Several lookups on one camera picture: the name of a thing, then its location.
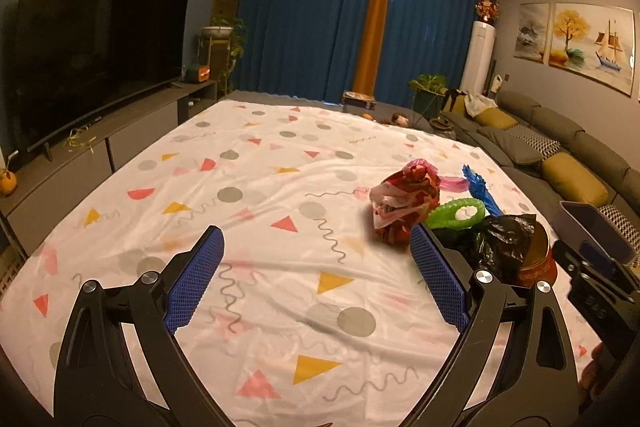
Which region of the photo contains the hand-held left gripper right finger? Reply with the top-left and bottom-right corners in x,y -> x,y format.
400,221 -> 582,427

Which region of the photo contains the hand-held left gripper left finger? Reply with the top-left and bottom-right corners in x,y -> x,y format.
51,225 -> 232,427

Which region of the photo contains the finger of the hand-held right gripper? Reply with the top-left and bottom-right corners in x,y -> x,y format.
552,239 -> 629,303
580,243 -> 640,295

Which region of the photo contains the grey plastic bin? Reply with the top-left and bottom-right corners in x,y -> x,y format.
559,201 -> 640,264

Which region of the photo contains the round orange tin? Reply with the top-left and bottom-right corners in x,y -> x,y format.
515,222 -> 558,290

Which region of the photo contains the green foam net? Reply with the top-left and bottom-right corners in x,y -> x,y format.
426,198 -> 487,230

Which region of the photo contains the black plastic bag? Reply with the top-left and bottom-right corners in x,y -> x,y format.
431,214 -> 538,285

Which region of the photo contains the red white plastic bag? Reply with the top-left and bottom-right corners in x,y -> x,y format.
369,159 -> 443,248

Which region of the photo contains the pink plastic bag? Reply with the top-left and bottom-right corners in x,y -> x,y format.
436,174 -> 471,192

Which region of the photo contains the blue foam net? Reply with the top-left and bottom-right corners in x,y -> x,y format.
461,163 -> 503,218

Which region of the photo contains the person's right hand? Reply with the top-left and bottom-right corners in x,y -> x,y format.
580,343 -> 609,404

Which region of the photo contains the large black white patterned cushion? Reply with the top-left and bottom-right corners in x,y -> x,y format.
597,202 -> 640,248

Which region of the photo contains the large yellow cushion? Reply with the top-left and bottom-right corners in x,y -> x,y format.
541,152 -> 611,208

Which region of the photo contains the white patterned tablecloth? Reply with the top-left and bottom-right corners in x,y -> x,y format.
0,99 -> 591,427

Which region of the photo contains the grey sofa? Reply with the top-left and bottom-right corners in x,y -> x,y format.
440,89 -> 640,258

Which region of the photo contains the flat grey cushion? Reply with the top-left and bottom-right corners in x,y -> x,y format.
477,127 -> 546,165

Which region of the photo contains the grey television cabinet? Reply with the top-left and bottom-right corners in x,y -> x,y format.
0,79 -> 219,258

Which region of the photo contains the small yellow cushion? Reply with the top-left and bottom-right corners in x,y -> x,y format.
474,109 -> 518,130

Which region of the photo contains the black garment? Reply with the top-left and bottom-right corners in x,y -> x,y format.
441,89 -> 466,112

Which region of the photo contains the white cloth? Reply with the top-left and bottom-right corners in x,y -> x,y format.
465,92 -> 498,116

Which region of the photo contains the yellow ribbon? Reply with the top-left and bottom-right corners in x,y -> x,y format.
62,129 -> 98,152

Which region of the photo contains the potted plant on dark stand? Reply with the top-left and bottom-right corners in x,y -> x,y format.
409,74 -> 448,122

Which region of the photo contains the large sailboat painting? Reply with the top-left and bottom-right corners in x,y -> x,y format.
549,3 -> 635,96

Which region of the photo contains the white standing air conditioner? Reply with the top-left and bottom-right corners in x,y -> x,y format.
460,21 -> 496,95

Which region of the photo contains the small framed painting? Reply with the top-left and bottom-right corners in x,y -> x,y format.
515,2 -> 551,64

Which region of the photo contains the blue curtain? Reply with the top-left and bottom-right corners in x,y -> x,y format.
237,0 -> 376,100
375,0 -> 501,108

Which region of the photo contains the black television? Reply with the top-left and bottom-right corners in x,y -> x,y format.
19,0 -> 193,154

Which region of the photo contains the trailing potted plant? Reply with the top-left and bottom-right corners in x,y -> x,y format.
201,14 -> 248,92

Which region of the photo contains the orange curtain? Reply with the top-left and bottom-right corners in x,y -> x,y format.
352,0 -> 396,92

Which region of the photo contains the red gold flower ornament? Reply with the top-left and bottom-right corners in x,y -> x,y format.
475,0 -> 501,25

